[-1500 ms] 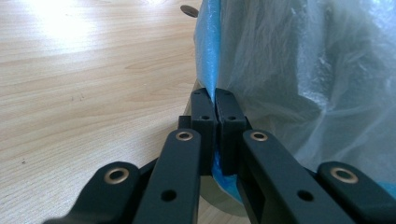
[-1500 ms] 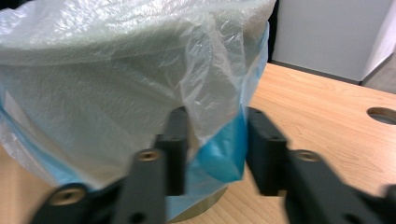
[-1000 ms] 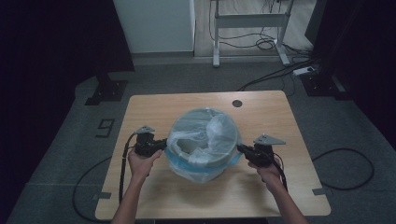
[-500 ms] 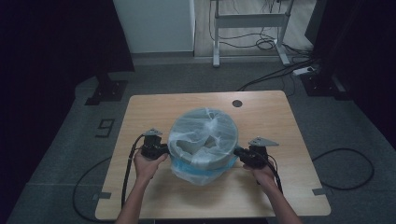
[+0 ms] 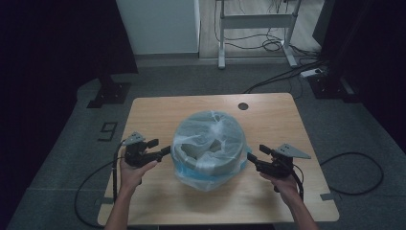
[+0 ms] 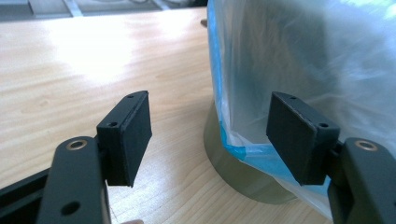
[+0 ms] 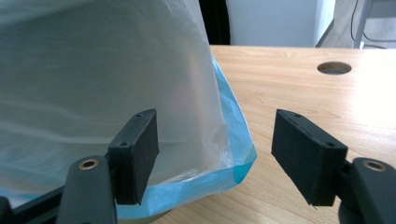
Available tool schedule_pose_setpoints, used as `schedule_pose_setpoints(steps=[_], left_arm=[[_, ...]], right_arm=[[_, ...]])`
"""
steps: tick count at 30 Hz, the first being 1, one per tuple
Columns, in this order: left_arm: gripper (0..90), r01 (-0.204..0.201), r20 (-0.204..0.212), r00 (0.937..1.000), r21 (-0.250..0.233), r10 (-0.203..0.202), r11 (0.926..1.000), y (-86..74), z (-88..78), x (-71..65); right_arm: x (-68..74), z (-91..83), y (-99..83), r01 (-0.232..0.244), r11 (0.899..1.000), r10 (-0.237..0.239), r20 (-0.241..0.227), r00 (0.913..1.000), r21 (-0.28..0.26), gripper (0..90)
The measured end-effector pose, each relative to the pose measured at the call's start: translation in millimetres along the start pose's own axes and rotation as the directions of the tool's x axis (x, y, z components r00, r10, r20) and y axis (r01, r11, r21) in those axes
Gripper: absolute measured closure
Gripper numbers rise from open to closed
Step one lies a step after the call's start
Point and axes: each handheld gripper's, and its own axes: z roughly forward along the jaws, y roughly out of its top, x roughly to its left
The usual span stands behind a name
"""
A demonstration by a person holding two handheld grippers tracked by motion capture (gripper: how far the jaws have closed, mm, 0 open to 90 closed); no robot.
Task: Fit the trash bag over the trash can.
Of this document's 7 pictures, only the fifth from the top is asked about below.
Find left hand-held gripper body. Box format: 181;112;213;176
122;130;152;169

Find white power strip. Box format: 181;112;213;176
300;67;326;79

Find tangled cables under desk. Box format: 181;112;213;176
213;0;320;53

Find right hand-held gripper cable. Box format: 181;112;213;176
288;162;305;201

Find black stand base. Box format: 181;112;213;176
86;74;132;109
307;72;362;104

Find white plastic bag blue edge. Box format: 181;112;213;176
169;109;253;193

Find black looped floor cable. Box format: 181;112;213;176
320;151;385;196

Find white-legged desk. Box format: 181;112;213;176
215;0;303;70

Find person's right hand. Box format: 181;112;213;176
259;172;300;199

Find black curtain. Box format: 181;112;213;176
0;0;139;205
311;0;406;151

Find white cabinet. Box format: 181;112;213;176
115;0;201;56

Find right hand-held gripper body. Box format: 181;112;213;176
259;143;312;179

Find left hand-held gripper cable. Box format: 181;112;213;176
74;143;126;230

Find thick black floor cables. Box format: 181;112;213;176
243;59;324;96

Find hand-held gripper cable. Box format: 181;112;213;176
288;162;305;201
74;143;126;230

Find green plastic bin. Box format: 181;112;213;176
172;110;247;180

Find person's left hand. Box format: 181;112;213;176
119;158;159;193

